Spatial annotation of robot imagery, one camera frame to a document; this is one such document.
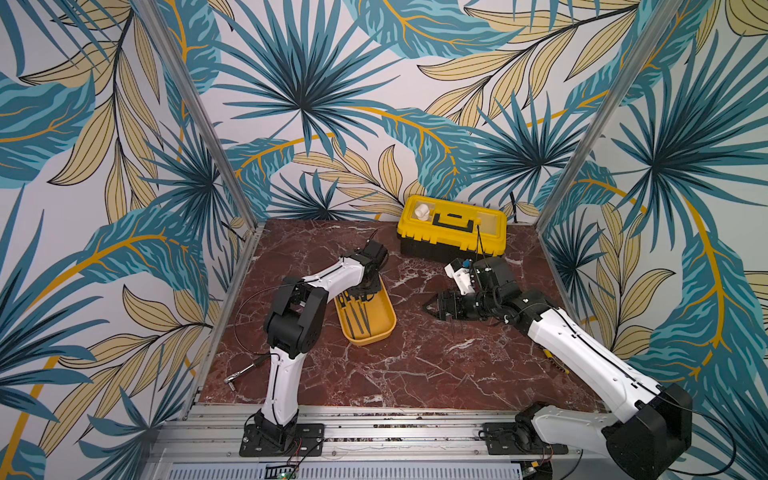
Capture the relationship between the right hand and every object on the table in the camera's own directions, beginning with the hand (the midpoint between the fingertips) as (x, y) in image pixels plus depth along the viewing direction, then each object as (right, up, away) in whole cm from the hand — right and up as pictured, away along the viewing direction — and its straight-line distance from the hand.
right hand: (434, 307), depth 76 cm
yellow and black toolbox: (+6, +21, +21) cm, 30 cm away
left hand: (-19, +1, +23) cm, 29 cm away
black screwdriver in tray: (-26, -3, +21) cm, 33 cm away
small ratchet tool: (-55, -21, +5) cm, 59 cm away
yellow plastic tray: (-14, -7, +21) cm, 26 cm away
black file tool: (-18, -7, +19) cm, 27 cm away
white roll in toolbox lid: (-1, +27, +18) cm, 32 cm away
